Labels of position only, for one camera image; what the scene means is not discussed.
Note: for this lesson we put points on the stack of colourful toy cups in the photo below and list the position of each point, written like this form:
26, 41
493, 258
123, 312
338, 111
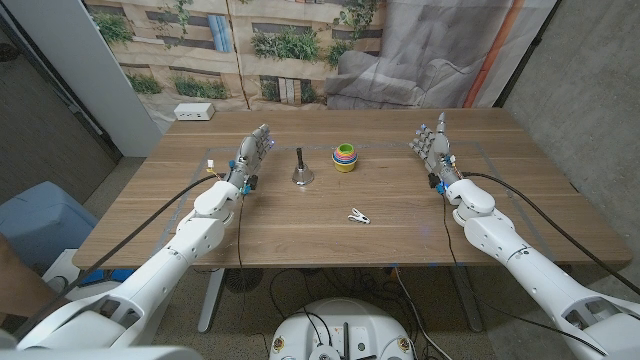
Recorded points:
345, 162

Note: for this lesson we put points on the blue plastic bin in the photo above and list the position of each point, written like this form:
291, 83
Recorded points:
40, 220

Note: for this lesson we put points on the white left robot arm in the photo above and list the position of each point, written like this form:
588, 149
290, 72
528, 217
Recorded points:
200, 235

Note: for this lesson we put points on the white floor box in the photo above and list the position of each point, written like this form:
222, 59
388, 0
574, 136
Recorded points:
62, 265

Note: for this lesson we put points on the white clothespin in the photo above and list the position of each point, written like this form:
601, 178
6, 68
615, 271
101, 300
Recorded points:
359, 216

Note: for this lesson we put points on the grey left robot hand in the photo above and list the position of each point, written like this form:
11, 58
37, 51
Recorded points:
248, 152

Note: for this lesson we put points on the printed fabric backdrop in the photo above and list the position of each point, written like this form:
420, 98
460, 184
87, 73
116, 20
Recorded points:
300, 50

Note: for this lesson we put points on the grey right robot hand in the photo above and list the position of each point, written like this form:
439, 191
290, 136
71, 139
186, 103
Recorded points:
439, 150

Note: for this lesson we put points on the grey table leg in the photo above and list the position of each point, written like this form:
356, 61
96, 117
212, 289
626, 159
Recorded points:
467, 300

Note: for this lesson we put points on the white table leg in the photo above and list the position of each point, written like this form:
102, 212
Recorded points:
210, 305

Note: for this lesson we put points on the white power strip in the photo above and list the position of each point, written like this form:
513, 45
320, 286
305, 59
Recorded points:
194, 111

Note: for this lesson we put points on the white robot torso base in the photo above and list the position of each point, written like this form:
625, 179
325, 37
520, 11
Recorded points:
345, 320

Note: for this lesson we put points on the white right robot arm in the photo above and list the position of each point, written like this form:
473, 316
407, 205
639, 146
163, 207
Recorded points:
500, 235

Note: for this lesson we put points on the black round floor fan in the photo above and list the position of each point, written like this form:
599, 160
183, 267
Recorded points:
243, 280

